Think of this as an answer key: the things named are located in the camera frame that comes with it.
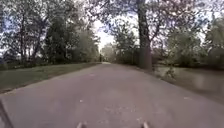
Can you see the grey asphalt path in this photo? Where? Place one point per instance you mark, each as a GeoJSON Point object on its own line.
{"type": "Point", "coordinates": [106, 96]}

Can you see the tall tree with straight trunk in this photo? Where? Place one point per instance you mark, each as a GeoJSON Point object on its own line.
{"type": "Point", "coordinates": [144, 43]}

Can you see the wood of tall trees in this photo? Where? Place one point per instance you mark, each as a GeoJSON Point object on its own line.
{"type": "Point", "coordinates": [63, 36]}

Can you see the robot's own part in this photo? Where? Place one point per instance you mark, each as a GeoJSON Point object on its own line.
{"type": "Point", "coordinates": [80, 125]}
{"type": "Point", "coordinates": [145, 125]}

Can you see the trees and bushes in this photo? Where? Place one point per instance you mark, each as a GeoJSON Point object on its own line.
{"type": "Point", "coordinates": [186, 46]}

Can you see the grass verge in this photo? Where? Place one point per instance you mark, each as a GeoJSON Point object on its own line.
{"type": "Point", "coordinates": [30, 75]}

